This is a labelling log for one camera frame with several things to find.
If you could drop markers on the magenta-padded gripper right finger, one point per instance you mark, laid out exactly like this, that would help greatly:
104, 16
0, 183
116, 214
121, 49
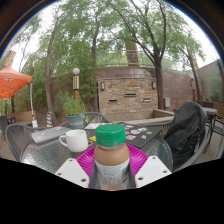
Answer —
151, 170

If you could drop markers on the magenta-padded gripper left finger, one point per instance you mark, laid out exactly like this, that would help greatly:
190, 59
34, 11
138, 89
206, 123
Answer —
71, 171

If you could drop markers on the green-capped brown drink bottle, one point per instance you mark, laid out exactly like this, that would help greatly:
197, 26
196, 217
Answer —
111, 156

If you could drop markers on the white ceramic mug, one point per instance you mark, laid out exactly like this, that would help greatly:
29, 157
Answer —
77, 140

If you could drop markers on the black laptop with stickers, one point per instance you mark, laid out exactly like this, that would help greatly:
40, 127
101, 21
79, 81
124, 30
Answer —
141, 135

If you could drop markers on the silver laptop with stickers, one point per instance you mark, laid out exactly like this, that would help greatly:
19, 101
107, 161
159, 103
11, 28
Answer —
48, 134

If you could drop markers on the green plant in blue pot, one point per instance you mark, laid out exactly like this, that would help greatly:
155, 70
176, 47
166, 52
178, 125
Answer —
75, 120

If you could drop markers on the blue-yellow striped cone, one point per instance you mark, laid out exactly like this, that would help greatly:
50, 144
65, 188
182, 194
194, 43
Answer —
49, 120

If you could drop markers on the slim grey-trunked tree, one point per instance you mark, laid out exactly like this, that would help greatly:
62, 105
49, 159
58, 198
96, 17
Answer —
49, 93

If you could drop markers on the dark forked-trunk tree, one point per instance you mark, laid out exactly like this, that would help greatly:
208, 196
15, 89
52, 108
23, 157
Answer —
159, 80

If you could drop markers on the orange canopy tent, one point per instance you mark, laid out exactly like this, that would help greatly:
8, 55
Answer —
11, 81

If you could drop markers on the wall lantern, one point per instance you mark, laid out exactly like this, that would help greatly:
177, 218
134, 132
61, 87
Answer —
102, 86
153, 85

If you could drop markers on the globe-topped lamp post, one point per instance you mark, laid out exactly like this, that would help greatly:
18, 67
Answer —
76, 81

